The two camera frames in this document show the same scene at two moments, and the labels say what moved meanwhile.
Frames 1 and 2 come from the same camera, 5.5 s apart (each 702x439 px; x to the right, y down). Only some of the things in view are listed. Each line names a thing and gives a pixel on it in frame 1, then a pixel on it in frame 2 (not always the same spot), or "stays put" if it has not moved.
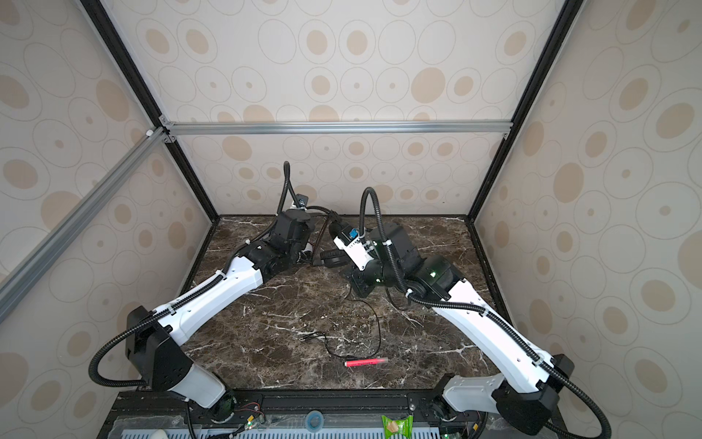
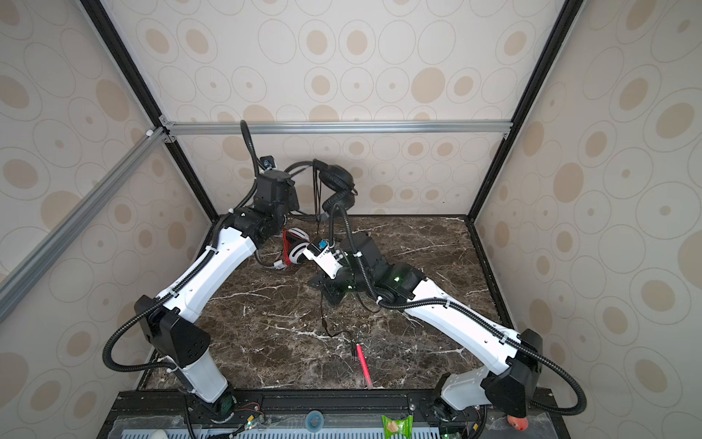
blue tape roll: (314, 421) stays put
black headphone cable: (350, 357) → (326, 332)
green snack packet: (400, 428) stays put
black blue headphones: (328, 251) → (336, 177)
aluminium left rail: (17, 282) stays put
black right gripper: (358, 288) → (324, 283)
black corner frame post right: (554, 45) stays put
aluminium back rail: (244, 128) stays put
